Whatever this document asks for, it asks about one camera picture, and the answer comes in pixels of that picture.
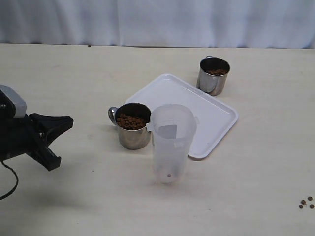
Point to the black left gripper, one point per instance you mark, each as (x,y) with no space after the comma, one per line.
(26,135)

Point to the steel mug with kibble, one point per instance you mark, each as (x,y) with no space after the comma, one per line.
(130,120)

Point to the clear plastic tall container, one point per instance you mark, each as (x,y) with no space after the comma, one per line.
(173,128)

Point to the white plastic tray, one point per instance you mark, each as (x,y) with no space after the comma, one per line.
(215,118)

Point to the steel mug far right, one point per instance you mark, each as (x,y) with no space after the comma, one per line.
(212,75)

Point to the white curtain backdrop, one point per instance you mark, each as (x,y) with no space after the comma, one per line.
(161,23)

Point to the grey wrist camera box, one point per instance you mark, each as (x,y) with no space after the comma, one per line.
(11,104)

